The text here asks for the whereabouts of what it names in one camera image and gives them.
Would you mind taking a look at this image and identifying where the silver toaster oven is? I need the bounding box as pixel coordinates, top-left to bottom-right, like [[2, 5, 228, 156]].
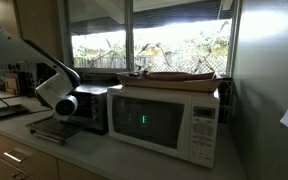
[[26, 85, 108, 144]]

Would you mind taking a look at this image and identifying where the wooden tray stack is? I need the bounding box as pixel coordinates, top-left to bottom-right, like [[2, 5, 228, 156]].
[[117, 71, 222, 92]]

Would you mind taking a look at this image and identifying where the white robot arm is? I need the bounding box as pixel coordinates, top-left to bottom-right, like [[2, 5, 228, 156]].
[[0, 25, 80, 120]]

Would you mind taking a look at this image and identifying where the white microwave oven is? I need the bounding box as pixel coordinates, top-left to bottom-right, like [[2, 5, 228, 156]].
[[107, 85, 220, 168]]

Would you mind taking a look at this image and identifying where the black flat tray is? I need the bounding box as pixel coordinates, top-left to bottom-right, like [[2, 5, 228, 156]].
[[0, 104, 28, 119]]

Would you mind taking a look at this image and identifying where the silver drawer handle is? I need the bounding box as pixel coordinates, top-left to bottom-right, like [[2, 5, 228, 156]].
[[3, 151, 26, 163]]

